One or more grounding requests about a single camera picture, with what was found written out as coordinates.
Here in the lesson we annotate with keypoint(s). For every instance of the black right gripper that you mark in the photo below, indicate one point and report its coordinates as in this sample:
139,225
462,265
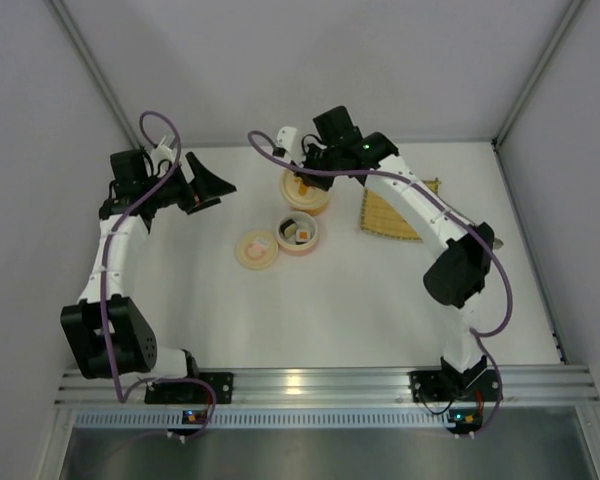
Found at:
318,177

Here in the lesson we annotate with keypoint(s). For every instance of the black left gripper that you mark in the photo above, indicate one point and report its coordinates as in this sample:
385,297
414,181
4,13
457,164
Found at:
190,191

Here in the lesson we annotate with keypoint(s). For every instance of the cream plain lid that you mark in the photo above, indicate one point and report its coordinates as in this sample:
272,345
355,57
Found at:
292,185

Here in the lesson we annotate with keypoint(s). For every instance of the orange lunch box bowl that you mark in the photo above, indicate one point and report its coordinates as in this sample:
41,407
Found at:
314,205

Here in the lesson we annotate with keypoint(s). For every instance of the sushi roll orange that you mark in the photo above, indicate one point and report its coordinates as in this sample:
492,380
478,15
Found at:
303,236

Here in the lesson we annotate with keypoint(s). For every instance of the sushi roll green centre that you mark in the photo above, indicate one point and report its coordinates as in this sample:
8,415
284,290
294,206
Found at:
288,228

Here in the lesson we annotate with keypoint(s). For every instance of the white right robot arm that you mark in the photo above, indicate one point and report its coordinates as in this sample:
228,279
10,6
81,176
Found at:
457,275

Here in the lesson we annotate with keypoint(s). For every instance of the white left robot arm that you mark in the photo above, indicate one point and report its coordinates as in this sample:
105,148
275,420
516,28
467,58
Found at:
106,331

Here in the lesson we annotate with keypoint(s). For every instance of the pink lunch box bowl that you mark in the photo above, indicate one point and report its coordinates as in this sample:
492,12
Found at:
303,220

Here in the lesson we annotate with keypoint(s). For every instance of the bamboo sushi mat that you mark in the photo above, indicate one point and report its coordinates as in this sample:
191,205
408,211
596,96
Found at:
378,218

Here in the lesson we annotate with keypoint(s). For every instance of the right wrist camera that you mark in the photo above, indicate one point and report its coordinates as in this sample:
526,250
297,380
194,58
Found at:
288,143

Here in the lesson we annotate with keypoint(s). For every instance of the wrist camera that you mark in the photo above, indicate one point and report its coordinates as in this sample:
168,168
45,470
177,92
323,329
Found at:
163,151
288,143

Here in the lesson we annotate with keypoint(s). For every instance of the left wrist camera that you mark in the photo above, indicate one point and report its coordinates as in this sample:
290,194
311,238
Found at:
163,151

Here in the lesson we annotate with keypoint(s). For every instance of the cream lid with pink ring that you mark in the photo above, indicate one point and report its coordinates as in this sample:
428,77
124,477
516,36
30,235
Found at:
257,250

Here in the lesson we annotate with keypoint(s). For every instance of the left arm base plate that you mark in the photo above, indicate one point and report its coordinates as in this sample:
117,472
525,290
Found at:
207,387

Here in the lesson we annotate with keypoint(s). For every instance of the aluminium mounting rail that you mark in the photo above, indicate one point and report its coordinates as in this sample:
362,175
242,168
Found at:
536,385

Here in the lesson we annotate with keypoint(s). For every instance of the left aluminium frame post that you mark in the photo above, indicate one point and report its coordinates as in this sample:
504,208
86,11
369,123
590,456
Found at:
73,34

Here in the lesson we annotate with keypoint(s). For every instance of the aluminium frame post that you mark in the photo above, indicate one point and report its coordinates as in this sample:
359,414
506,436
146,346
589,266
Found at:
552,46
73,34

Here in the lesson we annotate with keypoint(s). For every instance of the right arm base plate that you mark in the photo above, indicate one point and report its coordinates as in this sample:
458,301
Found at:
430,387

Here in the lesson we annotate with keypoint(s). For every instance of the slotted cable duct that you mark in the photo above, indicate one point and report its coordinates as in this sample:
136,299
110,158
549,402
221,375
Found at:
251,418

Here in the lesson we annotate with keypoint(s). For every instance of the right aluminium frame post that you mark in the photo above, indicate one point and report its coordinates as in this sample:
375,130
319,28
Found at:
552,46

